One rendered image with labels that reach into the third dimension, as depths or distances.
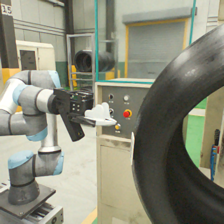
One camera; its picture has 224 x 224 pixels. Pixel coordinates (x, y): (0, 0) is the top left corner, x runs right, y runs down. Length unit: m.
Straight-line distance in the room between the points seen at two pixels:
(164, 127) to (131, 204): 1.16
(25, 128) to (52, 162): 0.37
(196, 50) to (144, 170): 0.25
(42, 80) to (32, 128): 0.38
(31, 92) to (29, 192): 0.61
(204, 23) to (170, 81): 9.53
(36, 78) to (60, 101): 0.45
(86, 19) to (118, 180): 11.09
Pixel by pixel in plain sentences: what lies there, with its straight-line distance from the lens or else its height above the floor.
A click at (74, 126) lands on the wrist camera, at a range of 0.64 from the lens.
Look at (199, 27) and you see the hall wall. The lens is 9.92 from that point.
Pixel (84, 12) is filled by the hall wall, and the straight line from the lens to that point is 12.23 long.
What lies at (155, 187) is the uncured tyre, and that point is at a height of 1.14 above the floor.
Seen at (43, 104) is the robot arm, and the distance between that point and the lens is 0.66.
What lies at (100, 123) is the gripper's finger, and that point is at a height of 1.23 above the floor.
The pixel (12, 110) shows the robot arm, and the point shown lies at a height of 1.22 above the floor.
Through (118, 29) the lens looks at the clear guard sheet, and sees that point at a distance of 1.29.
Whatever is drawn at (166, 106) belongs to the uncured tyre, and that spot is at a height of 1.31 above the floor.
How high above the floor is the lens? 1.39
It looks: 15 degrees down
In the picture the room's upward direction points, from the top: straight up
